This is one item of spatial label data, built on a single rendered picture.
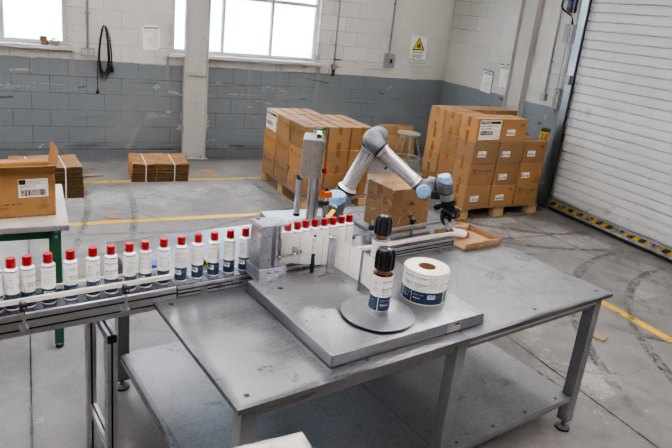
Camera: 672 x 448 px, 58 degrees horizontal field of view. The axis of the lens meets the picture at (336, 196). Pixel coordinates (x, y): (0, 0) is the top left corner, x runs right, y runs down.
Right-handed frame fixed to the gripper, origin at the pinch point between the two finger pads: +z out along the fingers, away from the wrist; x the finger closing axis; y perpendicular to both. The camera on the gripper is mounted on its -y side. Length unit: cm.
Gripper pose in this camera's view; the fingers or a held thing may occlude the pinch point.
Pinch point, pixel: (448, 227)
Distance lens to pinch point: 359.0
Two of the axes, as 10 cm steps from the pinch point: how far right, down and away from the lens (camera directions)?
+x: 8.1, -4.0, 4.3
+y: 5.6, 2.9, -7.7
